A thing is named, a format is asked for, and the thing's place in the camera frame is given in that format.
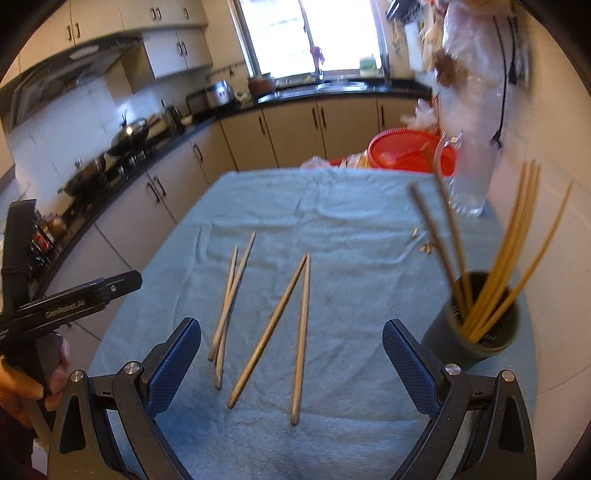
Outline person's left hand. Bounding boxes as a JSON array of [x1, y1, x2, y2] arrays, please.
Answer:
[[0, 337, 72, 430]]

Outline beige lower kitchen cabinets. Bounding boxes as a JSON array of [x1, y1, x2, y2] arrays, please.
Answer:
[[37, 92, 432, 342]]

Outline black kitchen countertop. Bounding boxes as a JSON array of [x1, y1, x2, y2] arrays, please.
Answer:
[[28, 78, 432, 296]]

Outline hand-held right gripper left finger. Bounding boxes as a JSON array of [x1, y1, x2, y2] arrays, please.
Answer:
[[46, 316, 202, 480]]

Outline red plastic basket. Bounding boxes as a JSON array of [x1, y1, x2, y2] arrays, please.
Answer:
[[368, 129, 458, 177]]

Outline white cutting board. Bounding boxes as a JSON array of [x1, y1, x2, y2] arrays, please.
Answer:
[[404, 23, 423, 72]]

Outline dark grey perforated utensil holder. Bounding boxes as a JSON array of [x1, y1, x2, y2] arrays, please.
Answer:
[[421, 271, 522, 372]]

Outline pale wooden chopstick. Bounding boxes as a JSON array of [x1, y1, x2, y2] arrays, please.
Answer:
[[226, 253, 309, 409], [290, 254, 311, 426], [208, 231, 257, 362], [213, 246, 239, 391]]

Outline row of condiment bottles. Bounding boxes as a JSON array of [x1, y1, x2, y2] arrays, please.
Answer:
[[30, 210, 68, 264]]

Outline beige upper kitchen cabinets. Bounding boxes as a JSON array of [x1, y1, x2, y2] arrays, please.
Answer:
[[0, 0, 213, 93]]

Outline kitchen window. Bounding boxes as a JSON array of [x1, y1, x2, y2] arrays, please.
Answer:
[[233, 0, 391, 79]]

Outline grey-blue table cloth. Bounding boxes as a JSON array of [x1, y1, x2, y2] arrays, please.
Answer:
[[88, 166, 539, 480]]

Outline brownish hanging bag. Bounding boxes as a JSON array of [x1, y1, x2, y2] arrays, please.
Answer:
[[422, 18, 458, 88]]

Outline black gas stove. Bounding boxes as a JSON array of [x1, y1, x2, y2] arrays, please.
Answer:
[[60, 138, 162, 204]]

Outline beige kitchen cabinets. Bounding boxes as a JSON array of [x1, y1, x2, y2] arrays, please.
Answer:
[[0, 0, 213, 93], [37, 92, 432, 342]]

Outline black cable with plug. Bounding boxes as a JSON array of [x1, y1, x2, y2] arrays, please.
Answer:
[[489, 16, 520, 148]]

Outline brown clay pot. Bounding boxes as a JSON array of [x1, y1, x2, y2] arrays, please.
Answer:
[[248, 74, 277, 97]]

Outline bunch of wooden chopsticks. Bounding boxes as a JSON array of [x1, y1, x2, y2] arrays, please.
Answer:
[[409, 159, 574, 344]]

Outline crumpled plastic food bag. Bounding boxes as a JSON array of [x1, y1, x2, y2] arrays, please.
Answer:
[[301, 156, 370, 169]]

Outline dark frying pan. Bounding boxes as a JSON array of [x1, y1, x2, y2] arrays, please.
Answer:
[[58, 157, 107, 197]]

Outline range hood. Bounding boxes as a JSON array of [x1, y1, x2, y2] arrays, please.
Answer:
[[9, 37, 144, 130]]

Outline white hanging plastic bag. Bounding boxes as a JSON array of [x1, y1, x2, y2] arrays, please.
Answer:
[[441, 0, 505, 153]]

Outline dark wok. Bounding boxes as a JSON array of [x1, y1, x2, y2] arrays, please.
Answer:
[[107, 115, 151, 155]]

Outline silver rice cooker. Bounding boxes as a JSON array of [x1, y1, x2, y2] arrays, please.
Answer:
[[186, 80, 234, 112]]

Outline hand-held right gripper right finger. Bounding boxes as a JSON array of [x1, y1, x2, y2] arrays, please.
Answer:
[[382, 318, 537, 480]]

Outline clear glass pitcher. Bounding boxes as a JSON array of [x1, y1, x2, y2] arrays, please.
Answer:
[[433, 131, 504, 219]]

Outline crumpled clear plastic bag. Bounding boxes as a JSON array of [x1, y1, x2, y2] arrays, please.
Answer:
[[401, 98, 439, 132]]

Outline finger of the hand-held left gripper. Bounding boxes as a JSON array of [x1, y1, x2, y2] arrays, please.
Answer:
[[1, 199, 38, 319], [44, 270, 143, 308]]

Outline black wall rack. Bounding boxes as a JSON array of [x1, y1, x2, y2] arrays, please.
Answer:
[[385, 0, 423, 21]]

